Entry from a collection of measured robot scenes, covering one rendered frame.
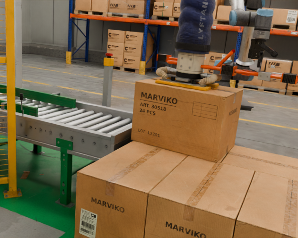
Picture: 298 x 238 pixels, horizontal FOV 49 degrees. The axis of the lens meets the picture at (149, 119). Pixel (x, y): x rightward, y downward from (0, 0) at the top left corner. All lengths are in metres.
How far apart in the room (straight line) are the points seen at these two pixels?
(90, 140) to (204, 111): 0.77
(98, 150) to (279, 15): 7.62
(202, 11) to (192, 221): 1.20
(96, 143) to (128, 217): 0.68
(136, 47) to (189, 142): 8.31
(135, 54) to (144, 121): 8.14
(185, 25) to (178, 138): 0.69
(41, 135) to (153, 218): 1.17
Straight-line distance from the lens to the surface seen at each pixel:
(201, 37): 2.07
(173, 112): 2.03
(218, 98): 1.92
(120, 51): 10.47
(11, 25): 2.38
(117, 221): 1.70
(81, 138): 2.23
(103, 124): 2.55
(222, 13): 9.42
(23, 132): 2.56
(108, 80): 3.00
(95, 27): 12.48
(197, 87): 2.01
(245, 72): 2.05
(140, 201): 1.58
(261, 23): 2.05
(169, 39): 11.12
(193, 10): 2.07
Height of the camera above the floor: 1.25
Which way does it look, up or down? 15 degrees down
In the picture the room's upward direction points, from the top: 5 degrees clockwise
